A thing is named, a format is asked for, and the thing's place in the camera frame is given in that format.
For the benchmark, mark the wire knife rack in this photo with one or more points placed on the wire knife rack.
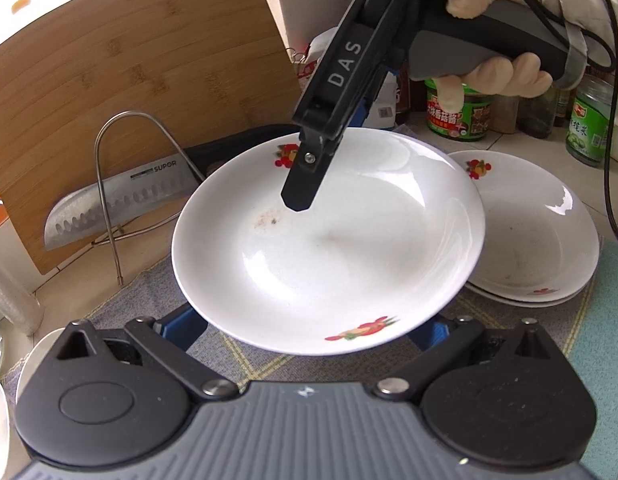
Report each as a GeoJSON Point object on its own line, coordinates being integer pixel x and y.
{"type": "Point", "coordinates": [136, 191]}

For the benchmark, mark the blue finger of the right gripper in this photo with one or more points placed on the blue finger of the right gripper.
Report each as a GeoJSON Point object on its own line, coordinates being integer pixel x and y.
{"type": "Point", "coordinates": [309, 168]}

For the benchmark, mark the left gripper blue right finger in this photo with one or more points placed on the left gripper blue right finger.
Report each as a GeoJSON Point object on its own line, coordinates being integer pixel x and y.
{"type": "Point", "coordinates": [430, 333]}

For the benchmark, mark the green lidded sauce jar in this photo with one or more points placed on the green lidded sauce jar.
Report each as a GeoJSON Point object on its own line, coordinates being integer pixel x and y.
{"type": "Point", "coordinates": [470, 124]}

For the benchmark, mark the yellow lidded spice jar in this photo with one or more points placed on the yellow lidded spice jar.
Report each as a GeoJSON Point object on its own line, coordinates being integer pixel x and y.
{"type": "Point", "coordinates": [504, 114]}

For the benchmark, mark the white plate with stain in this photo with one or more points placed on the white plate with stain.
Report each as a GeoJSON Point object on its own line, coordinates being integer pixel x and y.
{"type": "Point", "coordinates": [393, 234]}

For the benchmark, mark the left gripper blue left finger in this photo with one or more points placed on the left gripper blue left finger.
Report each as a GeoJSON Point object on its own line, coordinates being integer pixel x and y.
{"type": "Point", "coordinates": [182, 326]}

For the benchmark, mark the bamboo cutting board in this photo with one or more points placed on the bamboo cutting board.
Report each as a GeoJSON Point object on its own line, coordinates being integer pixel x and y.
{"type": "Point", "coordinates": [110, 84]}

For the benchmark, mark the white bowl floral far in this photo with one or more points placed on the white bowl floral far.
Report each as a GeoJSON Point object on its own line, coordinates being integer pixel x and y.
{"type": "Point", "coordinates": [34, 359]}

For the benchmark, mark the green labelled glass jar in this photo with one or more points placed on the green labelled glass jar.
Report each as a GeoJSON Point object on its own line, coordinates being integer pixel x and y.
{"type": "Point", "coordinates": [589, 123]}

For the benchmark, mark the steel santoku knife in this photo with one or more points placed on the steel santoku knife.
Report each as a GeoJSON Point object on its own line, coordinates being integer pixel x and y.
{"type": "Point", "coordinates": [69, 220]}

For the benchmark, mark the dark glass sauce bottle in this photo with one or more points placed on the dark glass sauce bottle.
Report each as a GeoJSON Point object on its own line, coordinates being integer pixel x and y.
{"type": "Point", "coordinates": [536, 116]}

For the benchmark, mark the crumpled white plastic bag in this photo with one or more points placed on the crumpled white plastic bag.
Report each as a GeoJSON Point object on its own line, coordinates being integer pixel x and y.
{"type": "Point", "coordinates": [351, 85]}

